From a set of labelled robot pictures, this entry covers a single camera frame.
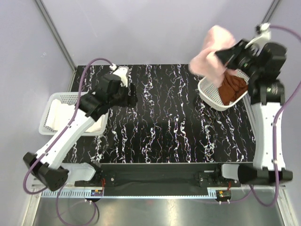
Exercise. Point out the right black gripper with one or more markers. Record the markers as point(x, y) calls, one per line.
point(228, 56)

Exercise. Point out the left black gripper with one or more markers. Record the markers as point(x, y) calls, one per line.
point(129, 100)

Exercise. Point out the pink towel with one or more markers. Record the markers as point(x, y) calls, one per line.
point(206, 63)

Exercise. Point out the white towel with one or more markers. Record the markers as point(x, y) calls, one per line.
point(60, 114)

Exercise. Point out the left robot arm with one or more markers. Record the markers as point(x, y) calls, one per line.
point(47, 163)

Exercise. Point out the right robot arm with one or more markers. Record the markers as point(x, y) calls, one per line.
point(267, 99)

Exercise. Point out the brown towel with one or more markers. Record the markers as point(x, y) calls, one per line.
point(232, 88)

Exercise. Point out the right white plastic basket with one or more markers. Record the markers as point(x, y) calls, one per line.
point(209, 93)

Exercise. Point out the white plastic basket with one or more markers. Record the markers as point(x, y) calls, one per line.
point(209, 93)
point(66, 98)

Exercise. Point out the left white plastic basket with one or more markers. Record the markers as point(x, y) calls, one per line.
point(66, 98)

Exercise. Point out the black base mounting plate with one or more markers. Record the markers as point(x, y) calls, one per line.
point(116, 174)

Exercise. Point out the left small circuit board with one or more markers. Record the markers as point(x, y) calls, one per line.
point(96, 192)

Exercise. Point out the small circuit board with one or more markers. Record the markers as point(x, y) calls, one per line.
point(224, 193)
point(96, 192)

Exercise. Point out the right small circuit board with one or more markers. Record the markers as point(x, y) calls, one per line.
point(224, 193)

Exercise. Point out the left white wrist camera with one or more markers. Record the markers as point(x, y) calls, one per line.
point(123, 72)

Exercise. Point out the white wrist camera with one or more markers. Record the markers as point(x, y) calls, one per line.
point(123, 72)
point(263, 35)

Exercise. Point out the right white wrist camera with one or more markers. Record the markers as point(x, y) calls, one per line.
point(263, 35)

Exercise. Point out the right aluminium frame post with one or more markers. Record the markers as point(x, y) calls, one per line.
point(254, 51)

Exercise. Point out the aluminium frame post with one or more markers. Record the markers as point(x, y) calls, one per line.
point(254, 51)
point(50, 24)

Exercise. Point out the white slotted cable duct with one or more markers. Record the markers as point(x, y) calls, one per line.
point(68, 193)

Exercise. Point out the left aluminium frame post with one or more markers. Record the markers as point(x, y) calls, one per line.
point(50, 24)

